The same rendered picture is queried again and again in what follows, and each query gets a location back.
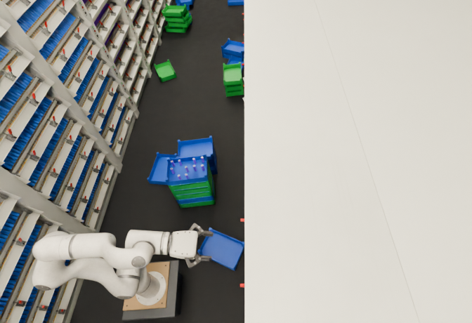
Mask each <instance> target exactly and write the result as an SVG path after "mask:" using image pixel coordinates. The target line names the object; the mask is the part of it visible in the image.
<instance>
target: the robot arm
mask: <svg viewBox="0 0 472 323"><path fill-rule="evenodd" d="M195 228H196V229H197V230H198V231H199V232H196V231H193V230H194V229H195ZM201 235H203V236H207V237H213V235H214V233H213V232H211V231H204V230H203V229H202V228H201V227H200V226H198V225H197V224H195V223H194V224H193V225H192V227H191V228H190V229H189V230H188V231H177V232H173V233H171V235H170V232H159V231H147V230H130V231H129V232H128V235H127V236H126V241H125V249H120V248H117V247H116V238H115V236H114V235H113V234H110V233H106V232H103V233H88V234H73V235H69V234H68V233H66V232H63V231H55V232H51V233H49V234H47V235H46V236H45V237H43V238H42V239H40V240H39V241H38V242H37V243H36V244H35V245H34V247H33V249H32V253H33V256H34V257H35V258H36V259H37V264H36V266H35V269H34V272H33V275H32V283H33V285H34V286H35V287H36V288H37V289H39V290H42V291H48V290H52V289H56V288H58V287H59V286H61V285H63V284H64V283H65V282H68V281H70V280H71V279H74V278H79V279H88V280H93V281H96V282H99V283H101V284H102V285H103V286H104V287H105V288H106V289H107V290H108V291H109V292H110V293H111V294H112V295H113V296H115V297H117V298H119V299H124V300H126V299H130V298H133V297H134V296H135V295H136V298H137V300H138V301H139V302H140V303H141V304H143V305H154V304H155V303H157V302H158V301H160V299H161V298H162V297H163V295H164V293H165V291H166V280H165V278H164V276H163V275H162V274H160V273H159V272H147V269H146V266H147V265H148V264H149V263H150V261H151V259H152V255H154V254H158V255H167V254H168V252H169V254H170V256H171V257H174V258H182V259H185V261H186V263H187V265H188V267H189V268H192V267H194V266H195V265H197V264H198V263H199V262H200V261H209V260H211V259H212V257H211V256H198V255H197V254H196V252H197V238H198V237H199V236H201ZM100 257H101V258H100ZM103 258H104V259H103ZM70 259H76V260H75V261H74V262H73V263H71V264H70V265H68V266H65V261H66V260H70ZM194 259H196V261H195V262H193V263H191V262H190V261H189V260H194ZM113 268H116V269H117V271H116V273H115V271H114V269H113Z"/></svg>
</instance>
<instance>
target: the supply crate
mask: <svg viewBox="0 0 472 323"><path fill-rule="evenodd" d="M201 157H203V158H204V163H202V159H201ZM193 158H195V160H196V162H197V163H196V164H194V161H193ZM166 160H167V171H166V178H165V181H166V183H167V185H179V184H185V183H196V182H202V181H208V180H209V177H208V160H207V154H206V153H203V155H198V156H192V157H181V158H175V159H170V158H169V157H167V158H166ZM172 160H173V162H174V164H175V166H174V167H173V166H172V164H171V161H172ZM178 160H180V161H181V163H182V166H180V164H179V162H178ZM202 164H203V165H204V171H203V170H202V167H201V165H202ZM193 165H195V166H196V169H197V171H195V170H194V168H193ZM185 166H187V167H188V170H189V172H187V171H186V170H185ZM170 168H173V170H174V172H175V173H174V174H172V172H171V169H170ZM186 173H187V174H188V177H189V179H187V178H186V177H185V174H186ZM178 175H180V176H181V178H182V180H179V178H178Z"/></svg>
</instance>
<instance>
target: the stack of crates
mask: <svg viewBox="0 0 472 323"><path fill-rule="evenodd" d="M203 153H206V156H207V159H208V162H209V166H210V169H211V174H212V175H214V174H218V171H217V160H216V152H215V148H214V142H213V139H212V136H209V138H201V139H195V140H184V141H180V140H178V156H177V158H181V157H192V156H198V155H203Z"/></svg>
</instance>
